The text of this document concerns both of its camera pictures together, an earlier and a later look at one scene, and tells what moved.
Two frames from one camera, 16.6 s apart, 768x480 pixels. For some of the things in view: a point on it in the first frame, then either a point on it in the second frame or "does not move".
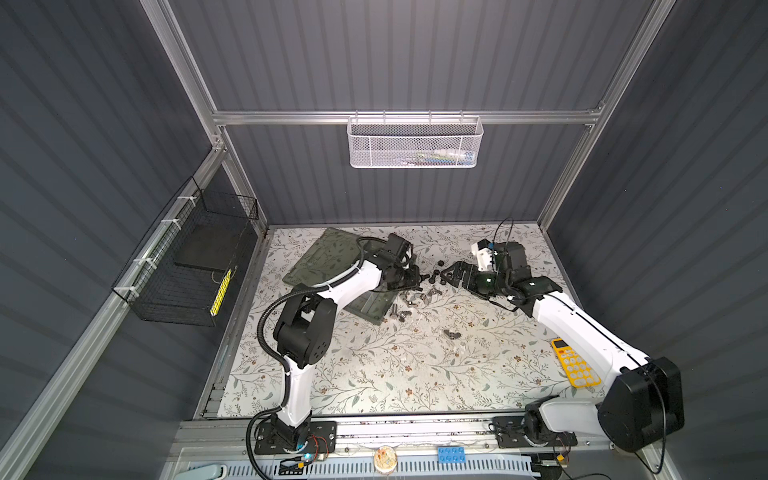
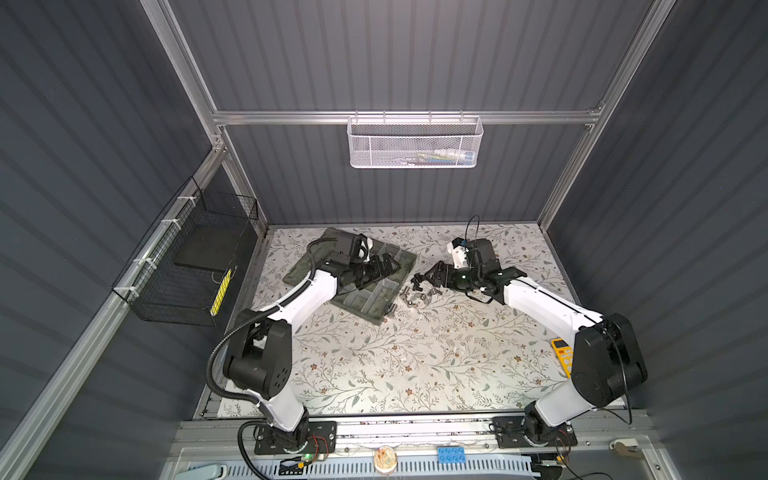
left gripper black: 411,278 -> 387,271
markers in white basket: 443,156 does not move
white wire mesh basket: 415,141 does not move
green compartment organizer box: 337,251 does not move
